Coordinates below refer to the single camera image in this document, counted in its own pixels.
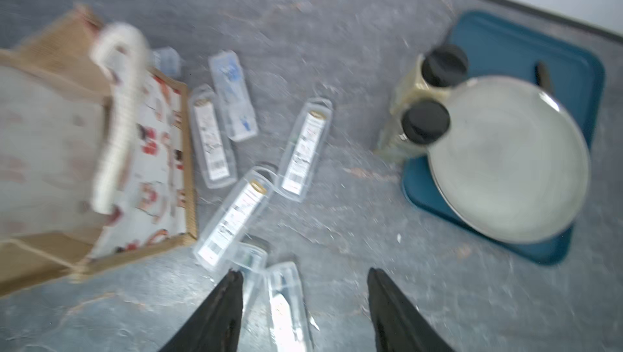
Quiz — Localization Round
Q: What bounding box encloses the clear compass case barcode label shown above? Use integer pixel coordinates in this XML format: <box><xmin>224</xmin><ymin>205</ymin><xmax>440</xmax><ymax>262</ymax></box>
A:
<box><xmin>188</xmin><ymin>84</ymin><xmax>238</xmax><ymax>189</ymax></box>

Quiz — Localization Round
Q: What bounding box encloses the clear compass case under bag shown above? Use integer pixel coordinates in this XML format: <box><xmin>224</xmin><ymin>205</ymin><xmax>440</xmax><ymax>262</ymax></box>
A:
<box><xmin>151</xmin><ymin>47</ymin><xmax>183</xmax><ymax>79</ymax></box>

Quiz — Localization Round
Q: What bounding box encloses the grey round plate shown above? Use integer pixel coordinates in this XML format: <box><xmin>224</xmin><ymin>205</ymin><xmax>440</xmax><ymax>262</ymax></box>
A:
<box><xmin>428</xmin><ymin>76</ymin><xmax>591</xmax><ymax>244</ymax></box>

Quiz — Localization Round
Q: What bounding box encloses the burlap canvas tote bag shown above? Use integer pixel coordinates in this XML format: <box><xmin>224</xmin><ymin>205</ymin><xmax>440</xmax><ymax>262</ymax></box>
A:
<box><xmin>1</xmin><ymin>6</ymin><xmax>198</xmax><ymax>296</ymax></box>

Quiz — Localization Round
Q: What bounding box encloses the clear compass case blue insert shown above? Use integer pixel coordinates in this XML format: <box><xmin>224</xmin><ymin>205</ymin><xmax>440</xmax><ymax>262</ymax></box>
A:
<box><xmin>209</xmin><ymin>51</ymin><xmax>259</xmax><ymax>143</ymax></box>

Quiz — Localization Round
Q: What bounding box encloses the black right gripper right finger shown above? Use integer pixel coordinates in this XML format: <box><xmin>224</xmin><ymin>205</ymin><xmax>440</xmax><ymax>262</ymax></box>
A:
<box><xmin>368</xmin><ymin>268</ymin><xmax>453</xmax><ymax>352</ymax></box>

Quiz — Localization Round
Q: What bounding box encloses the clear compass case white label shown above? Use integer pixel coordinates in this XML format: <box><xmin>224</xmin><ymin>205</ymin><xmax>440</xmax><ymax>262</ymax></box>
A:
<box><xmin>276</xmin><ymin>97</ymin><xmax>334</xmax><ymax>202</ymax></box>

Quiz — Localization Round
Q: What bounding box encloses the teal plastic tray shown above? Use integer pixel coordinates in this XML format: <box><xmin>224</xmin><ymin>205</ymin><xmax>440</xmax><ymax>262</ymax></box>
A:
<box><xmin>401</xmin><ymin>11</ymin><xmax>605</xmax><ymax>265</ymax></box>

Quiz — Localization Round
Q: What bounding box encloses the spice jar black lid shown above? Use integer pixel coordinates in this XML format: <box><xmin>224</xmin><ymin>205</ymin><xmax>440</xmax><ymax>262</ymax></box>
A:
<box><xmin>388</xmin><ymin>43</ymin><xmax>470</xmax><ymax>114</ymax></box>
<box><xmin>374</xmin><ymin>99</ymin><xmax>451</xmax><ymax>164</ymax></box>

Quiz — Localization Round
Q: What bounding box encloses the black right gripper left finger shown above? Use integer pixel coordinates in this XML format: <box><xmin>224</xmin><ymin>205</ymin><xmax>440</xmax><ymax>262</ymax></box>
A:
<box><xmin>160</xmin><ymin>270</ymin><xmax>243</xmax><ymax>352</ymax></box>

